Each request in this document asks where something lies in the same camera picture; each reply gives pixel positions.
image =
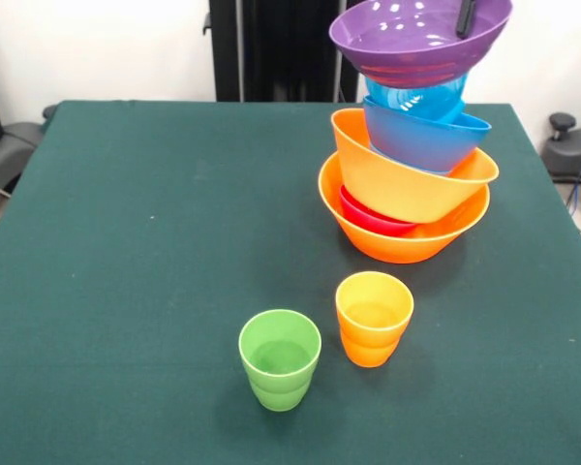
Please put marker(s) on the blue ribbed-bottom bowl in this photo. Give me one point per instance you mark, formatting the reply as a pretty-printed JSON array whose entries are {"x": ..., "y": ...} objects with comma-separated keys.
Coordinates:
[{"x": 416, "y": 99}]

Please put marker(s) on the large blue bowl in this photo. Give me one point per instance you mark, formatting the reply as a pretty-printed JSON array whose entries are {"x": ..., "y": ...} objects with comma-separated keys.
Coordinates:
[{"x": 416, "y": 140}]

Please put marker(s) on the large purple bowl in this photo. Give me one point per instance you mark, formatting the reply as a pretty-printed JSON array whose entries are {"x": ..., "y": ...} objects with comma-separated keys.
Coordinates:
[{"x": 416, "y": 58}]

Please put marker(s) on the green cup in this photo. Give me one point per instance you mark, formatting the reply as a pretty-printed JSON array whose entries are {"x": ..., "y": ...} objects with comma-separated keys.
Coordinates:
[{"x": 279, "y": 382}]

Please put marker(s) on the large orange bowl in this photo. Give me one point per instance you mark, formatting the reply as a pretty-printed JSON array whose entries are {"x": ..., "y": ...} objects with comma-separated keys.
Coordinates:
[
  {"x": 392, "y": 189},
  {"x": 397, "y": 249}
]

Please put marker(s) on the orange cup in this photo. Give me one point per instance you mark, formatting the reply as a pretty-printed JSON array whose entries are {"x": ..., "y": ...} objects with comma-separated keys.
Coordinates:
[{"x": 373, "y": 339}]

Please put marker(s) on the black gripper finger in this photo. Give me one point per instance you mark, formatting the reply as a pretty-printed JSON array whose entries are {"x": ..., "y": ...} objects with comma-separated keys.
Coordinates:
[{"x": 466, "y": 19}]

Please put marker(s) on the small magenta bowl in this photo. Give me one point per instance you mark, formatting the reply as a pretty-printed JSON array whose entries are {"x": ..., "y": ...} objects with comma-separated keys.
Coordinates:
[{"x": 368, "y": 218}]

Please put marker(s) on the dark green tablecloth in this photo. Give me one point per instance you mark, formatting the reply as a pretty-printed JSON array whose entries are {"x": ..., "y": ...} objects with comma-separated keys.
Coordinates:
[{"x": 174, "y": 194}]

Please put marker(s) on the black pedestal foot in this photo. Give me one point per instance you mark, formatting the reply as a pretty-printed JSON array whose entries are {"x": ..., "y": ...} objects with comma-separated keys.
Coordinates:
[
  {"x": 9, "y": 145},
  {"x": 571, "y": 155}
]

